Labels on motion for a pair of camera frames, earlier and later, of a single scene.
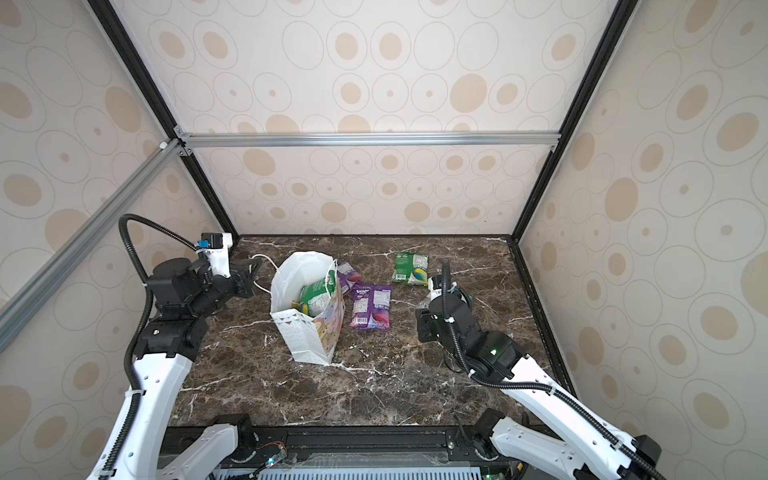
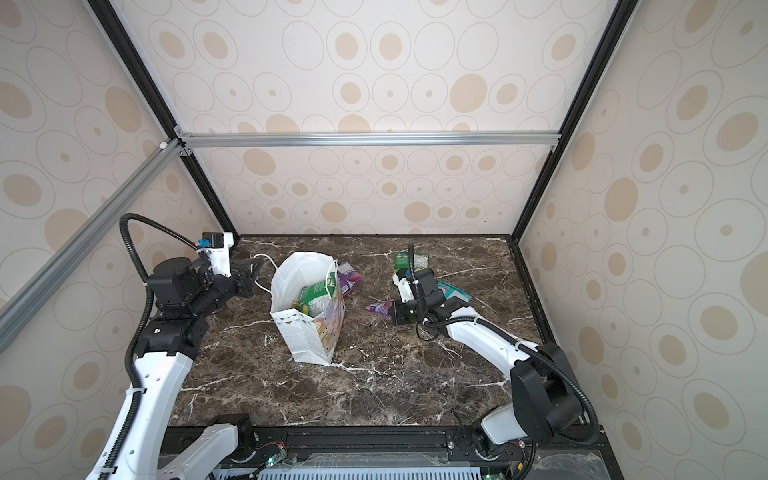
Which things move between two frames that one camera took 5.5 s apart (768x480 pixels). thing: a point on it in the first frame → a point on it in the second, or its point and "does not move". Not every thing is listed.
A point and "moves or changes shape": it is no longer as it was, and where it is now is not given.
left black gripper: [244, 276] does not move
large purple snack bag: [371, 307] moves or changes shape
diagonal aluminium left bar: [24, 303] does not move
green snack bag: [315, 296] does not move
